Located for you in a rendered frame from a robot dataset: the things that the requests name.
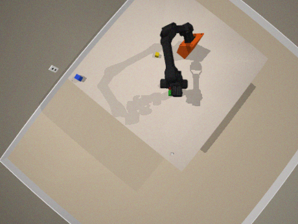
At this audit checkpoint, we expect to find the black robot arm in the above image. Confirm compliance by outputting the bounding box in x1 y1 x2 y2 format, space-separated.
160 22 195 97

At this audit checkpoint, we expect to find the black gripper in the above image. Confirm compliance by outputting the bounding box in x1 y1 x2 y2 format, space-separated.
160 79 188 89

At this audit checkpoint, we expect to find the blue block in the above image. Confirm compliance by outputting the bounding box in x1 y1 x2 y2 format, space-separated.
74 74 83 82

